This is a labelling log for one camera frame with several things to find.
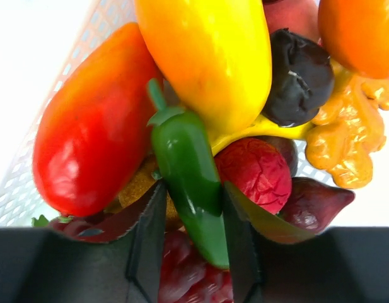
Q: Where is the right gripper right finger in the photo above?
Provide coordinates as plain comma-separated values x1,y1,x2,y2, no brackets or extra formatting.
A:
223,182,315,302

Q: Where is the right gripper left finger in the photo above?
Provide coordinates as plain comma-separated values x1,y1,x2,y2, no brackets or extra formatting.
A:
77,181,166,302

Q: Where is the green chili pepper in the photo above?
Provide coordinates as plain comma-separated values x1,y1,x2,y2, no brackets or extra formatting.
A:
147,78,229,270

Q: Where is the red orange bell pepper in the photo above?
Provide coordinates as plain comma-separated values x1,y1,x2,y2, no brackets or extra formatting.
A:
32,22,162,217

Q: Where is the dark purple plum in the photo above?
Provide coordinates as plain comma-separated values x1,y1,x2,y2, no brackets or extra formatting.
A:
262,28,335,128

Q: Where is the orange persimmon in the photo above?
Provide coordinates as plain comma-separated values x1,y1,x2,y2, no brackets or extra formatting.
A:
318,0,389,79

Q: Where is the pink peach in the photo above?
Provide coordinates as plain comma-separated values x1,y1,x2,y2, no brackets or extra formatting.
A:
262,0,320,42

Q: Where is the purple grape bunch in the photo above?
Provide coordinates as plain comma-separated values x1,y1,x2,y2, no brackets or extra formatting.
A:
49,214,235,303

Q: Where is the orange tangerine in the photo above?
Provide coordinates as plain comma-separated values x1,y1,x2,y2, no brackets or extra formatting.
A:
105,155,183,232

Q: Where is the yellow lemon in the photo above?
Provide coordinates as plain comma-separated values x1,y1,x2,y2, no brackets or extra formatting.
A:
207,115,314,156

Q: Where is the dark red fig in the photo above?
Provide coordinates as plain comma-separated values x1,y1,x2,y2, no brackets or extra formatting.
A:
279,177,356,234

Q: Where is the yellow orange bell pepper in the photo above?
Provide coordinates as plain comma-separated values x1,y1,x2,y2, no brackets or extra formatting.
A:
134,1,272,134

